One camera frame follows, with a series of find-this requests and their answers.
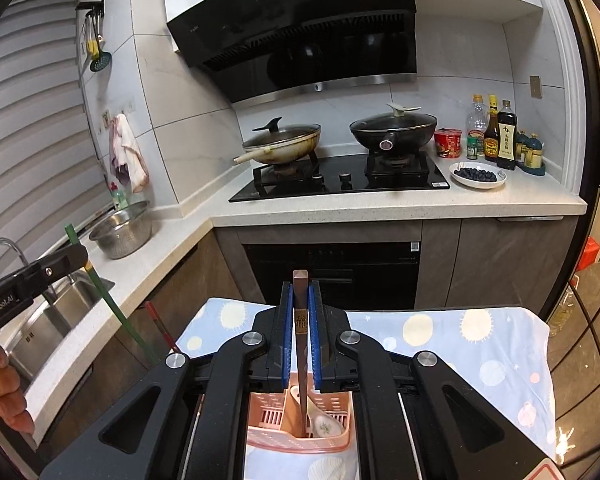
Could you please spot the left hand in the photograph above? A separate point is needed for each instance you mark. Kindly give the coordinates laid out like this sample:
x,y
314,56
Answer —
x,y
13,404

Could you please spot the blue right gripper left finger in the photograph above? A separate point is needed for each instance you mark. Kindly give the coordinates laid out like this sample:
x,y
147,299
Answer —
x,y
286,310

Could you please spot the steel colander bowl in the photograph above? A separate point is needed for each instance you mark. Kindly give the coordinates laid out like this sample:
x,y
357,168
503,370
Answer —
x,y
123,231

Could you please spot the green chopstick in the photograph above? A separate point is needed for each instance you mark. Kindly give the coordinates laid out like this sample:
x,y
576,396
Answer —
x,y
117,312

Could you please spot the pink perforated utensil holder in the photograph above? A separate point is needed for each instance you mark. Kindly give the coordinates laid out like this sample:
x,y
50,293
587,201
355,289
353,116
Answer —
x,y
274,422

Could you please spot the clear oil bottle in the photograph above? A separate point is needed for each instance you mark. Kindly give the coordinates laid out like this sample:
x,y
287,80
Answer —
x,y
476,123

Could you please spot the steel sink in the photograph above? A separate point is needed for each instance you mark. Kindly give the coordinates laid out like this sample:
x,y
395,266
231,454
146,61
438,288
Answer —
x,y
44,328

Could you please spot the green dish soap bottle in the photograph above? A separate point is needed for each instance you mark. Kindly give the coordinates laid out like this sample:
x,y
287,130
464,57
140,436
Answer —
x,y
119,196

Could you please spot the black range hood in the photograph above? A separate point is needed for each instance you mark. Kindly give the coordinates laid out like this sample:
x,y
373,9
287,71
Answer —
x,y
259,50

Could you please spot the red box on floor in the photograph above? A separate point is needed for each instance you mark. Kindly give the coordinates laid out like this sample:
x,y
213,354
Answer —
x,y
589,254

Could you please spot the hanging utensils rack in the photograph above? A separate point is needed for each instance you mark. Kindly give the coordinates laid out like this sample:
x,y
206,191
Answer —
x,y
97,57

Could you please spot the dark brown chopstick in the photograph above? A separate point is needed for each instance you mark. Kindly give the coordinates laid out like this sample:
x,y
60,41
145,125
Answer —
x,y
300,284

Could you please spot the oil bottle on floor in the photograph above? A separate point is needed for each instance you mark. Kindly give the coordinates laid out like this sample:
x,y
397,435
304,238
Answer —
x,y
562,312

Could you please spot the red instant noodle cup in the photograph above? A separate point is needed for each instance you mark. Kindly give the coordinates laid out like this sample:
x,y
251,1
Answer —
x,y
448,142

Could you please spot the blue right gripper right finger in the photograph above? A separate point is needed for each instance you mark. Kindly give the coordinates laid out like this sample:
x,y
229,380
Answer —
x,y
315,309

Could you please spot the beige wok with lid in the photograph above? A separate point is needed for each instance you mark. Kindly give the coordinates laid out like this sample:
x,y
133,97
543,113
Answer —
x,y
274,144

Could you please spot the black wok with lid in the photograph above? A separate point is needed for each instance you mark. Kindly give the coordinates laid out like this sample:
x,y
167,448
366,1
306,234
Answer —
x,y
402,131

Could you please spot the white plate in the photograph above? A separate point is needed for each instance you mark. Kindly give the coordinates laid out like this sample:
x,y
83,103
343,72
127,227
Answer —
x,y
478,176

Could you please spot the brown sauce bottle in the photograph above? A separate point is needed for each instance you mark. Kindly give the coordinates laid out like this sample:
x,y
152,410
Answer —
x,y
491,137

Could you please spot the chrome kitchen faucet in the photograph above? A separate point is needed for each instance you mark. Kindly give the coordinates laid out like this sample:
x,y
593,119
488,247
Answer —
x,y
12,258

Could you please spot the condiment jars set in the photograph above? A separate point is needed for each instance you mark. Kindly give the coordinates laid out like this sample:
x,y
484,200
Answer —
x,y
529,154

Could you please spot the hanging dish cloth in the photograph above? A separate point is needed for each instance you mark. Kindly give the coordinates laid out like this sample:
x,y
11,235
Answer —
x,y
125,157

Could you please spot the blue patterned tablecloth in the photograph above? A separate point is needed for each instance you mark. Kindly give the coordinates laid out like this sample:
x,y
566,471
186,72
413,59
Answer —
x,y
500,352

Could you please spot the dark red chopstick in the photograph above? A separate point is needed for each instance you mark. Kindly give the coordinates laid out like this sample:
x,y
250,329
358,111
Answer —
x,y
153,313

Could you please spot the dark soy sauce bottle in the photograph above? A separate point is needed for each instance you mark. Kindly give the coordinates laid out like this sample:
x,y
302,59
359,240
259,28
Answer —
x,y
507,126

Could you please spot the black gas stove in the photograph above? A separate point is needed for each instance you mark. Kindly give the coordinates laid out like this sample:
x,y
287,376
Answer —
x,y
357,173

